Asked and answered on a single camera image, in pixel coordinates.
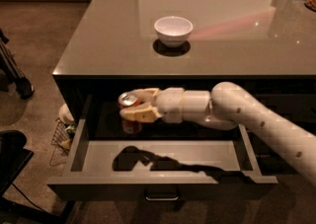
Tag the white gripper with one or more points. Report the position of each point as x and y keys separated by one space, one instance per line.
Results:
x=170 y=102

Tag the red coke can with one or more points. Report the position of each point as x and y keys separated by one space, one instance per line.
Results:
x=126 y=100

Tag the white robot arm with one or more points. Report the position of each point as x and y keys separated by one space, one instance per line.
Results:
x=224 y=107

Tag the open grey top drawer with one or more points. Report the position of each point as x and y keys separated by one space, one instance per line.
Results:
x=103 y=168

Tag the white ceramic bowl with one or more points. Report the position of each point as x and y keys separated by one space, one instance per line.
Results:
x=173 y=31

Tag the dark cabinet with drawers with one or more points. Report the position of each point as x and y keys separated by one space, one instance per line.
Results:
x=271 y=42

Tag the black office chair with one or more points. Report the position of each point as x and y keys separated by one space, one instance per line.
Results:
x=13 y=159

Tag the wire basket with items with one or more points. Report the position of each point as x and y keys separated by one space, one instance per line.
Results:
x=63 y=136

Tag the metal drawer handle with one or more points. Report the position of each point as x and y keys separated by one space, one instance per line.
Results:
x=161 y=195

